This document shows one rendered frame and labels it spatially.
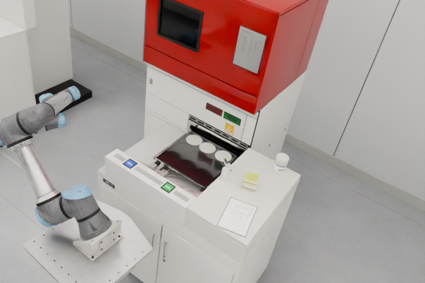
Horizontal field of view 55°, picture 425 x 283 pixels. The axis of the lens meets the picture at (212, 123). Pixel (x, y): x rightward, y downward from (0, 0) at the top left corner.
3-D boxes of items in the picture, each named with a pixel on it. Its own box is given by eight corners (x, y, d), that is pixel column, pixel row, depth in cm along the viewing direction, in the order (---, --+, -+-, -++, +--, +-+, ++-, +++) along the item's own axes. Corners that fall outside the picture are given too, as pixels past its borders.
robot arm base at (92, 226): (94, 240, 180) (83, 220, 178) (76, 241, 189) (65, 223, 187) (118, 220, 191) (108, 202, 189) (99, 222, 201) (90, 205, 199)
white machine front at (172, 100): (147, 108, 285) (150, 57, 261) (246, 163, 254) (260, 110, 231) (143, 110, 283) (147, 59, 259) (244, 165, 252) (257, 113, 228)
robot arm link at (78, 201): (94, 213, 182) (80, 187, 179) (68, 224, 184) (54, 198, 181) (102, 203, 193) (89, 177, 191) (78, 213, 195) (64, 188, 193)
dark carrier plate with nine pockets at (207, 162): (191, 131, 260) (191, 131, 259) (237, 156, 247) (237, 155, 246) (156, 158, 235) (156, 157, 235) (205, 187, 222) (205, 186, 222)
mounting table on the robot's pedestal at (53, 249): (86, 323, 176) (85, 307, 168) (25, 261, 194) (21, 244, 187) (159, 258, 207) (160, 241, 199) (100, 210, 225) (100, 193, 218)
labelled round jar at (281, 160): (276, 163, 236) (280, 150, 230) (286, 168, 233) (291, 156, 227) (270, 169, 231) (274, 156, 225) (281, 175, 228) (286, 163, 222)
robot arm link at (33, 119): (36, 103, 175) (74, 80, 221) (14, 114, 176) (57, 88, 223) (50, 127, 178) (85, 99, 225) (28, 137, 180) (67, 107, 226)
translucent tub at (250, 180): (243, 179, 221) (246, 170, 217) (257, 183, 220) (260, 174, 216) (241, 188, 215) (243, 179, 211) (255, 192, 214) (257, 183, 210)
